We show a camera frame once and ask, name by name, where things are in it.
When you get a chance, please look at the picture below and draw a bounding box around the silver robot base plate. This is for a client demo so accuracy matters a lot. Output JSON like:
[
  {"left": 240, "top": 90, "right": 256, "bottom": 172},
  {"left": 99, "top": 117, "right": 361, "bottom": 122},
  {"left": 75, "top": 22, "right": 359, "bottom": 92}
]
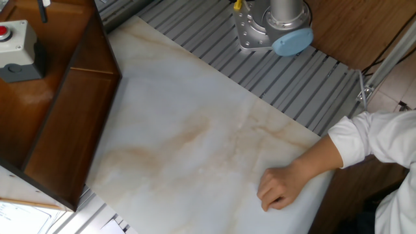
[{"left": 232, "top": 3, "right": 313, "bottom": 52}]

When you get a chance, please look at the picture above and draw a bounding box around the white emergency stop button box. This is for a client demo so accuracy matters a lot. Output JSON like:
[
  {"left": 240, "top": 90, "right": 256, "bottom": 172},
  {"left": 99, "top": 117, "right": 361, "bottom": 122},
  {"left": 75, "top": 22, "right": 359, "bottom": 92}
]
[{"left": 0, "top": 19, "right": 46, "bottom": 84}]

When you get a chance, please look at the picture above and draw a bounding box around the white board with wooden edge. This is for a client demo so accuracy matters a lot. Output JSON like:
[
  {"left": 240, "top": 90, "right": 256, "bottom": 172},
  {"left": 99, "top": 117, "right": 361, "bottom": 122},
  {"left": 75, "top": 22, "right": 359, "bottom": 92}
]
[{"left": 0, "top": 165, "right": 66, "bottom": 211}]

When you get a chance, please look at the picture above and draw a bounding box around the person's bare forearm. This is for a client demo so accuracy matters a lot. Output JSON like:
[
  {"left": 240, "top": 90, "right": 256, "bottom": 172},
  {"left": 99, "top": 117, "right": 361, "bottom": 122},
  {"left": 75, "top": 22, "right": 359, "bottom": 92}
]
[{"left": 292, "top": 135, "right": 344, "bottom": 183}]

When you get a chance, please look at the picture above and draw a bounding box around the thin black cable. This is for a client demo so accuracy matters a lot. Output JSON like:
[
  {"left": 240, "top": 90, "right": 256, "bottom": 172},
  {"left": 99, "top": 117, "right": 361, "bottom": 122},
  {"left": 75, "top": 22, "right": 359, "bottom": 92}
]
[{"left": 362, "top": 29, "right": 416, "bottom": 75}]

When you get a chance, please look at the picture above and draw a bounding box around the brown wooden shelf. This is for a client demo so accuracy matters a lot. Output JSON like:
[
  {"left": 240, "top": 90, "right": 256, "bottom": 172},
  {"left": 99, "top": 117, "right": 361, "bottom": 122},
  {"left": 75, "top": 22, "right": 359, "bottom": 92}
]
[{"left": 0, "top": 0, "right": 123, "bottom": 212}]

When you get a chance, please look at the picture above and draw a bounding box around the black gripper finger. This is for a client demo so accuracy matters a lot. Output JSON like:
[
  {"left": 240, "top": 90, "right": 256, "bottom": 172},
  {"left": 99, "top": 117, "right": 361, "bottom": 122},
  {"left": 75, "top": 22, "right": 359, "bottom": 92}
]
[{"left": 36, "top": 0, "right": 49, "bottom": 23}]

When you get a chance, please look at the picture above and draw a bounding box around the marble pattern table mat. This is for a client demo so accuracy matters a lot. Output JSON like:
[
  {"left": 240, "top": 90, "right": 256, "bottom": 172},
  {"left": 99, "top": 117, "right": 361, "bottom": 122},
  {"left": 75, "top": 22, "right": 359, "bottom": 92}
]
[{"left": 86, "top": 16, "right": 334, "bottom": 234}]

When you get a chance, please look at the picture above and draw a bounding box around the aluminium frame profile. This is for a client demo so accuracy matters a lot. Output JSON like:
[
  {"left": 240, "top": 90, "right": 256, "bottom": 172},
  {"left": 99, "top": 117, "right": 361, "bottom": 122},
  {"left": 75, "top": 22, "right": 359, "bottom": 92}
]
[{"left": 356, "top": 19, "right": 416, "bottom": 111}]

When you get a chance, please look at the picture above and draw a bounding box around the stack of printed papers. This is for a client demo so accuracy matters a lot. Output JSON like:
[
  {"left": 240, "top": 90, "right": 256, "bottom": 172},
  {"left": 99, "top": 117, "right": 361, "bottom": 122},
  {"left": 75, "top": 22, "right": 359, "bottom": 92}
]
[{"left": 0, "top": 201, "right": 66, "bottom": 234}]

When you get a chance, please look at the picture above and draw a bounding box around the printed white paper sheet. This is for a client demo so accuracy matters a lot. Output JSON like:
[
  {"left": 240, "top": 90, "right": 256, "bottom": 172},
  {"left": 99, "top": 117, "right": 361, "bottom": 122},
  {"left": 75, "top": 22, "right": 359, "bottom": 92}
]
[{"left": 97, "top": 219, "right": 126, "bottom": 234}]

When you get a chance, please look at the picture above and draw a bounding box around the person's bare hand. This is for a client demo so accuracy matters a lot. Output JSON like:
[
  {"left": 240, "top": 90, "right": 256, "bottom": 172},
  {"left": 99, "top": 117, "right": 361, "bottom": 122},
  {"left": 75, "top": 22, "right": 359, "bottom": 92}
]
[{"left": 256, "top": 159, "right": 308, "bottom": 212}]

